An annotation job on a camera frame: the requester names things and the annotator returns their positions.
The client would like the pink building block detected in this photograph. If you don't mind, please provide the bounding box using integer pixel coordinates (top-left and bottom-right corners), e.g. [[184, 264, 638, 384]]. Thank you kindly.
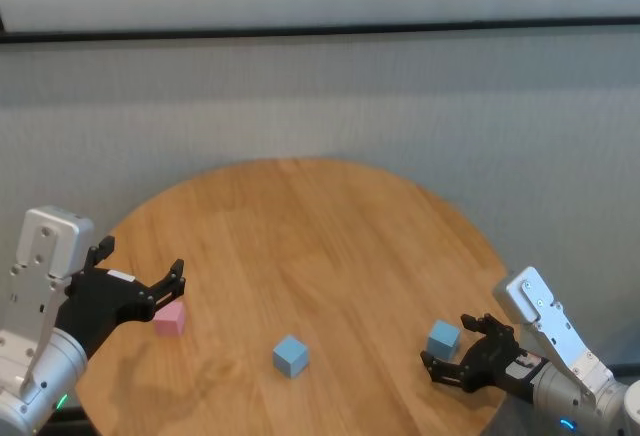
[[152, 299, 188, 338]]

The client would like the blue building block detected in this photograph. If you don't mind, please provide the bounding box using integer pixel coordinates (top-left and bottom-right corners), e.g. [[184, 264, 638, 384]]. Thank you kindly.
[[426, 319, 462, 362], [272, 334, 311, 380]]

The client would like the black wall rail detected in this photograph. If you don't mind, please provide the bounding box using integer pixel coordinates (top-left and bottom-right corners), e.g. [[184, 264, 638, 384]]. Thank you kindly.
[[0, 15, 640, 46]]

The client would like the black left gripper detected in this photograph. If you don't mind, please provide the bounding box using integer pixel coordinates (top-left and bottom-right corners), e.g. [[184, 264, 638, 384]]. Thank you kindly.
[[54, 235, 187, 358]]

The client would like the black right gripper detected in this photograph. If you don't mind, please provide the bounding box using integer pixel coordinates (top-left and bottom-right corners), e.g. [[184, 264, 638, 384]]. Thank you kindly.
[[419, 313, 544, 401]]

